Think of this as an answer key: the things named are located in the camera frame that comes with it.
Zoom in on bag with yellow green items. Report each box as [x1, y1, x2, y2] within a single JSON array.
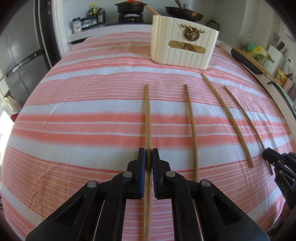
[[242, 35, 275, 65]]

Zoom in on purple soap bottle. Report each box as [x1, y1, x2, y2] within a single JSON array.
[[288, 85, 296, 101]]

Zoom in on pink striped tablecloth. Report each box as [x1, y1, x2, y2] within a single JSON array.
[[1, 32, 295, 240]]

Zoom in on dark glass kettle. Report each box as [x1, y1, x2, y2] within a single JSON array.
[[207, 19, 219, 31]]

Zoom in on black wok glass lid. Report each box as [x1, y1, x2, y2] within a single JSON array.
[[165, 0, 204, 22]]

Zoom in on white knife block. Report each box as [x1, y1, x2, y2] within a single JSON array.
[[263, 45, 285, 76]]

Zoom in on sauce bottles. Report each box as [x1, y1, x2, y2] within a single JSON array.
[[88, 3, 106, 24]]

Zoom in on wooden cutting board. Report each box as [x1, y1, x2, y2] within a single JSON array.
[[231, 47, 278, 83]]

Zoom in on cream utensil holder box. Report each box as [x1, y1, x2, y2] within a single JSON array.
[[151, 15, 219, 70]]

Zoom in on black gas stove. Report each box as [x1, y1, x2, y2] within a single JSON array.
[[105, 14, 152, 26]]

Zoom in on grey refrigerator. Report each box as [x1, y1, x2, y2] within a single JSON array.
[[1, 1, 50, 106]]

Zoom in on wooden chopstick crossed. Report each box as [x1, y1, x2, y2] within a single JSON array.
[[223, 85, 273, 175]]

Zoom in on black pot red lid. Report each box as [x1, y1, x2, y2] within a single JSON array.
[[115, 1, 147, 15]]

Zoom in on pink cup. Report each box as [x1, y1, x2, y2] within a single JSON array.
[[283, 78, 293, 93]]

